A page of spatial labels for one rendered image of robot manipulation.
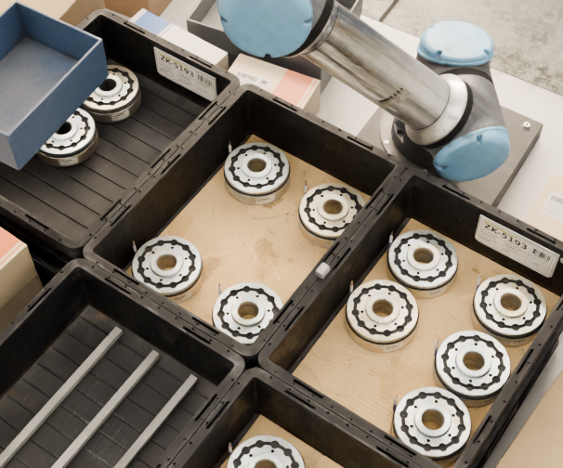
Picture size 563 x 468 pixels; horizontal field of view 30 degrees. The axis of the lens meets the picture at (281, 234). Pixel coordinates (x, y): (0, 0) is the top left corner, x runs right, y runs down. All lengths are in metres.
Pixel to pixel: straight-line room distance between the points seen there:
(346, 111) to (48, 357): 0.74
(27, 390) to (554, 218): 0.85
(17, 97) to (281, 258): 0.45
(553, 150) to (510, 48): 1.20
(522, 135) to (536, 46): 1.25
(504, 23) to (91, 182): 1.75
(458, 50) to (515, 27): 1.51
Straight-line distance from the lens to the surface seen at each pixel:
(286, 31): 1.34
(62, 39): 1.51
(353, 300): 1.50
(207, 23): 2.01
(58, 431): 1.47
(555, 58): 3.09
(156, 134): 1.73
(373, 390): 1.46
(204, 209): 1.63
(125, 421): 1.45
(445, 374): 1.45
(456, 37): 1.68
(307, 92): 1.85
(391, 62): 1.46
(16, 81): 1.52
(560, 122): 1.96
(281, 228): 1.60
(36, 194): 1.69
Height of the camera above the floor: 2.13
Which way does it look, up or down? 55 degrees down
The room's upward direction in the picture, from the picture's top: 1 degrees counter-clockwise
